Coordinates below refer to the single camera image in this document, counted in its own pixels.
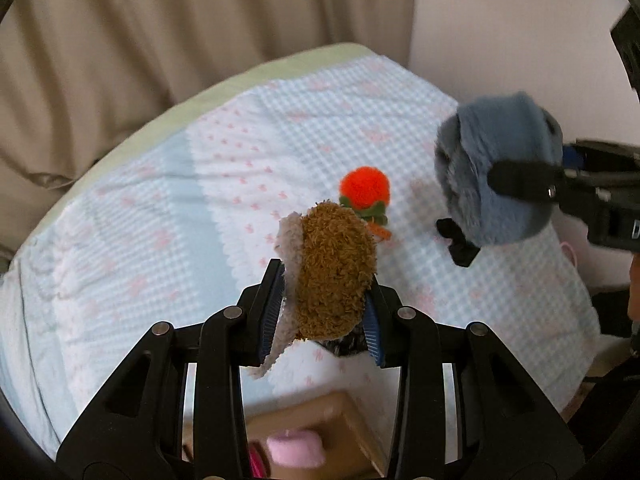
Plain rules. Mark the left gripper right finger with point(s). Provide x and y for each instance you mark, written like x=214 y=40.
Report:
x=380 y=325

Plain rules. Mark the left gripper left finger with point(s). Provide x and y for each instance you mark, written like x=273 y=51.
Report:
x=261 y=306

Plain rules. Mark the pink fluffy sock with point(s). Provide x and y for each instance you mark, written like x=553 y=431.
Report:
x=300 y=448

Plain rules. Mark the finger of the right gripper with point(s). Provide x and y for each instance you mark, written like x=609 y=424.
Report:
x=531 y=182

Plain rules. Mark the grey-blue fuzzy sock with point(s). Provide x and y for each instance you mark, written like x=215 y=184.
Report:
x=492 y=160

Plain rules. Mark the beige curtain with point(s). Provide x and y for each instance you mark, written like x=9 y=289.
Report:
x=79 y=76

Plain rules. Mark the magenta item in box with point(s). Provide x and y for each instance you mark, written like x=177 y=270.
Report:
x=258 y=465

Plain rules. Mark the cardboard box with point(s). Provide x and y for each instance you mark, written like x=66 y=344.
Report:
x=352 y=452

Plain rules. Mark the plain black sock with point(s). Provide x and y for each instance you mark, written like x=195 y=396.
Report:
x=461 y=250

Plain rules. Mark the checkered blue pink bedsheet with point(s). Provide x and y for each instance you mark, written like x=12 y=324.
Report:
x=177 y=232

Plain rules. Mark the orange pompom persimmon toy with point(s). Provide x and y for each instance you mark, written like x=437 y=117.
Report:
x=366 y=191

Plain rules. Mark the brown fuzzy plush toy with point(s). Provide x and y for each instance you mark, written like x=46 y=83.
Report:
x=329 y=259

